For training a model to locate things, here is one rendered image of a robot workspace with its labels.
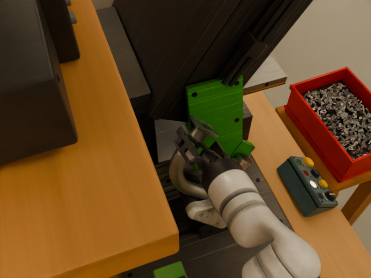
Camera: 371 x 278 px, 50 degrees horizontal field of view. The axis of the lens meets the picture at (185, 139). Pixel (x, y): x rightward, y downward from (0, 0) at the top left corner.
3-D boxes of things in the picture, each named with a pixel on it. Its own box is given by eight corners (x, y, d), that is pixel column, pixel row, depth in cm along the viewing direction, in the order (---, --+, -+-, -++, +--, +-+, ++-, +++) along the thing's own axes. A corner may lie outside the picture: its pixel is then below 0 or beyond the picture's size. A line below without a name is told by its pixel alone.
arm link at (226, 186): (181, 210, 66) (195, 238, 61) (224, 161, 62) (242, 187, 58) (218, 222, 71) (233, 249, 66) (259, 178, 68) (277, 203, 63)
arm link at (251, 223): (257, 177, 59) (213, 213, 60) (317, 259, 48) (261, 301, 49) (277, 196, 63) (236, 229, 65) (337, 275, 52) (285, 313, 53)
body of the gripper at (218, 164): (260, 180, 67) (236, 148, 74) (227, 165, 62) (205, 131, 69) (232, 210, 69) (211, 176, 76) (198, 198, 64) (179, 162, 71)
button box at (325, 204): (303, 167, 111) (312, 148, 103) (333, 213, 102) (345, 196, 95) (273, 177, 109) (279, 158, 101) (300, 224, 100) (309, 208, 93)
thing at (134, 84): (131, 100, 121) (116, 4, 93) (162, 181, 104) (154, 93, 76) (72, 116, 117) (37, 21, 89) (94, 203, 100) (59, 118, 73)
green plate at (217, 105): (227, 135, 94) (225, 55, 81) (243, 156, 88) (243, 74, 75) (182, 148, 92) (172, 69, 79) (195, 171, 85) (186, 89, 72)
